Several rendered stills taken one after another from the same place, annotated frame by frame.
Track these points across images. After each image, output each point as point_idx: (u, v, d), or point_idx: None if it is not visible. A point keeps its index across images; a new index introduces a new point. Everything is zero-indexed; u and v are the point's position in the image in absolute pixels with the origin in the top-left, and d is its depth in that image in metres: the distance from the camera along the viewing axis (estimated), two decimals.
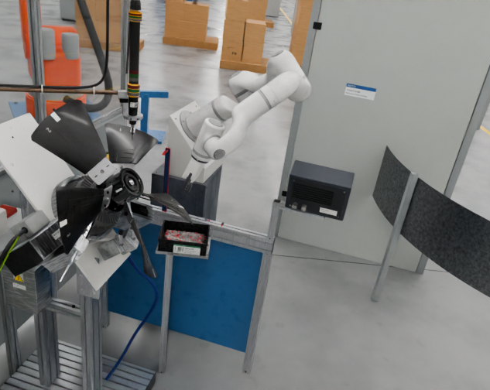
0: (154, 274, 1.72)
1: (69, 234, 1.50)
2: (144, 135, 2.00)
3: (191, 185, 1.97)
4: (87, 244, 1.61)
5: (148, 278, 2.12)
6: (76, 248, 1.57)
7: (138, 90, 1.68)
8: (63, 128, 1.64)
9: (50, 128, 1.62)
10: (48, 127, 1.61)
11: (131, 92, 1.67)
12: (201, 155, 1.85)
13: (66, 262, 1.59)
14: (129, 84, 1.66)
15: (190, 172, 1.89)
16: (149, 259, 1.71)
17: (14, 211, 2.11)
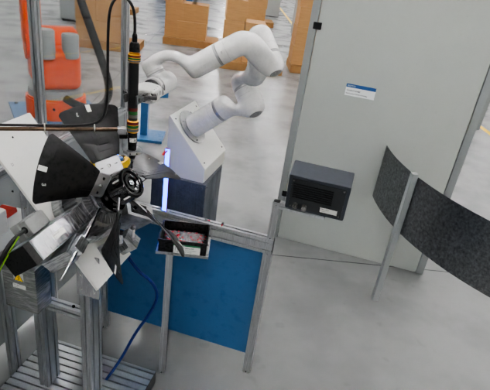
0: (115, 271, 1.57)
1: (44, 184, 1.50)
2: (169, 169, 2.05)
3: (142, 94, 1.71)
4: (87, 244, 1.61)
5: (148, 278, 2.12)
6: (76, 248, 1.57)
7: (137, 127, 1.74)
8: (90, 118, 1.79)
9: (79, 114, 1.78)
10: (77, 112, 1.78)
11: (130, 128, 1.73)
12: None
13: (66, 262, 1.59)
14: (128, 121, 1.73)
15: None
16: (115, 253, 1.58)
17: (14, 211, 2.11)
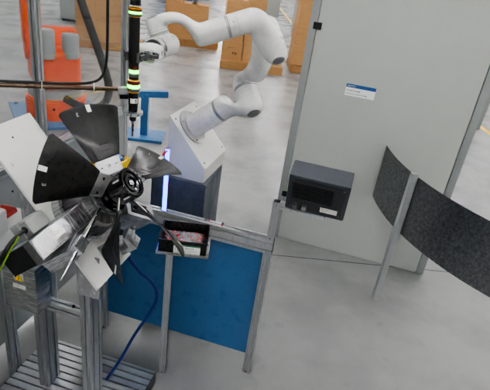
0: (115, 271, 1.57)
1: (44, 184, 1.50)
2: (169, 164, 2.04)
3: (142, 53, 1.64)
4: (87, 244, 1.61)
5: (148, 278, 2.12)
6: (76, 248, 1.57)
7: (138, 87, 1.67)
8: (90, 118, 1.79)
9: (79, 114, 1.78)
10: (77, 112, 1.78)
11: (131, 88, 1.67)
12: None
13: (66, 262, 1.59)
14: (129, 80, 1.66)
15: None
16: (115, 253, 1.58)
17: (14, 211, 2.11)
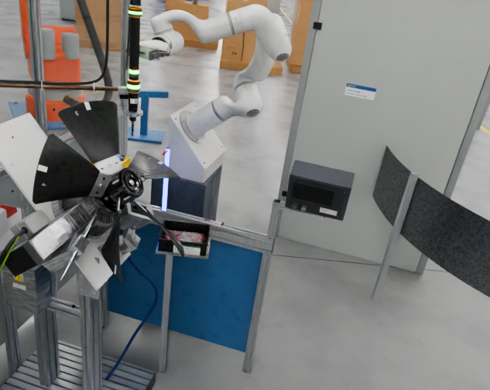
0: (40, 169, 1.48)
1: (77, 114, 1.76)
2: (180, 247, 1.87)
3: (155, 50, 1.69)
4: (87, 244, 1.61)
5: (148, 278, 2.12)
6: (76, 248, 1.57)
7: (138, 87, 1.68)
8: (155, 163, 2.03)
9: (151, 159, 2.06)
10: (151, 158, 2.06)
11: (131, 88, 1.67)
12: None
13: (66, 262, 1.59)
14: (129, 80, 1.66)
15: None
16: (58, 166, 1.52)
17: (14, 211, 2.11)
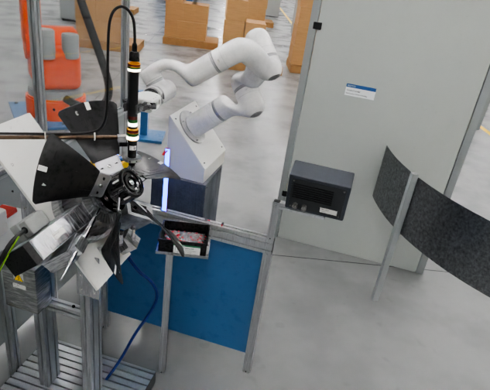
0: (40, 169, 1.48)
1: (77, 114, 1.76)
2: (180, 247, 1.87)
3: (141, 104, 1.73)
4: (87, 244, 1.61)
5: (148, 278, 2.12)
6: (76, 248, 1.57)
7: (136, 135, 1.76)
8: (155, 163, 2.03)
9: (151, 159, 2.06)
10: (151, 158, 2.06)
11: (130, 136, 1.75)
12: None
13: (66, 262, 1.59)
14: (128, 129, 1.74)
15: None
16: (58, 166, 1.52)
17: (14, 211, 2.11)
